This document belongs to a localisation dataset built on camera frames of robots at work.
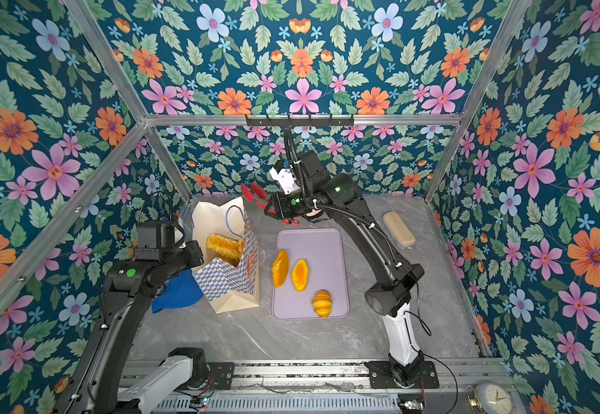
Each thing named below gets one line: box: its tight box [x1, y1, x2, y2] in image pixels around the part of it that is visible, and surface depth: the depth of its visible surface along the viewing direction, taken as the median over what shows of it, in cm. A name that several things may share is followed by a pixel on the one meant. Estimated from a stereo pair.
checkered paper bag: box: [191, 196, 261, 314], surface depth 80 cm
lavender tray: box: [271, 227, 350, 320], surface depth 96 cm
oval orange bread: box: [271, 249, 289, 289], surface depth 92 cm
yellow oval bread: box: [291, 258, 310, 293], surface depth 92 cm
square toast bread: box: [206, 233, 245, 268], surface depth 92 cm
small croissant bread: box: [312, 288, 333, 319], surface depth 87 cm
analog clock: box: [466, 381, 517, 414], surface depth 69 cm
